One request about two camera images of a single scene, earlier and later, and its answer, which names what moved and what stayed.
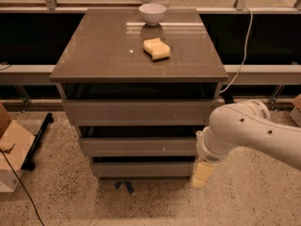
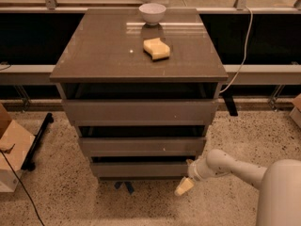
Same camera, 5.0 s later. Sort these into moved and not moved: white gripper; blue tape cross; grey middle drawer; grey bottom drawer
Moved: white gripper
Not moved: blue tape cross; grey middle drawer; grey bottom drawer
